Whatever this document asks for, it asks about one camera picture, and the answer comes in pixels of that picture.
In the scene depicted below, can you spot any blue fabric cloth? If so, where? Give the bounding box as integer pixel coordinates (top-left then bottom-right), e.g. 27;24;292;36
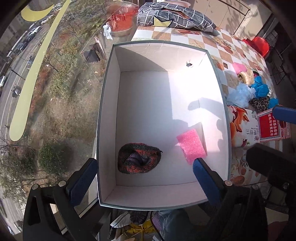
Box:
268;98;279;109
251;76;269;98

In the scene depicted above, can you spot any light blue fluffy duster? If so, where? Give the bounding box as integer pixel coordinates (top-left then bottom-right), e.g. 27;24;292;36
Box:
226;83;256;108

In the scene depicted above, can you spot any beige knitted hat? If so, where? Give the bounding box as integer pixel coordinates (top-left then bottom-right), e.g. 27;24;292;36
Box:
238;69;254;86

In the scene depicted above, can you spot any large pink foam sponge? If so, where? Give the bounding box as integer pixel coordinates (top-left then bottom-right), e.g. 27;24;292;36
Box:
232;62;247;75

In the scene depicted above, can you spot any red paper box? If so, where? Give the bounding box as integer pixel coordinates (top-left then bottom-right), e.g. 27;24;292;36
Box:
257;109;292;142

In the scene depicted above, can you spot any leopard print cloth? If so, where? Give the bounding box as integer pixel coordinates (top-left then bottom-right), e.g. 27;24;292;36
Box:
249;96;270;113

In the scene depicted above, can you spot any blue jeans leg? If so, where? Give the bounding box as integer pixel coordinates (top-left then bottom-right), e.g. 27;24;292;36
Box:
159;209;204;241

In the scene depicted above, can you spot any small pink foam sponge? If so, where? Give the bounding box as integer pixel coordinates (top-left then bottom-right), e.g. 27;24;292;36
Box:
177;129;207;165

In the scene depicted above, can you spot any dark red knitted hat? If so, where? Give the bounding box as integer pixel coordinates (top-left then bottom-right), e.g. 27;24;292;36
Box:
117;143;163;174

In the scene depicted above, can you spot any red plastic stool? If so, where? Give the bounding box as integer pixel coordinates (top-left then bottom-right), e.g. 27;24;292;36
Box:
242;37;270;58

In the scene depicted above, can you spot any checkered patterned tablecloth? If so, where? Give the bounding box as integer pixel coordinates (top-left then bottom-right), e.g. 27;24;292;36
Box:
130;26;287;186

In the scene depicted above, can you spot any large white storage box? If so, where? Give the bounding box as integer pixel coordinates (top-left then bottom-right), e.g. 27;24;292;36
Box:
96;40;231;210

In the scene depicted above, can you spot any dark plaid pillow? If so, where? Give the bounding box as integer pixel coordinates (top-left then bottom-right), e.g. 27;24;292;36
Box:
137;1;216;33

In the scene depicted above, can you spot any red white plastic basin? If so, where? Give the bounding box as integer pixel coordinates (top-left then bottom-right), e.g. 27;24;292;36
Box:
106;1;139;38

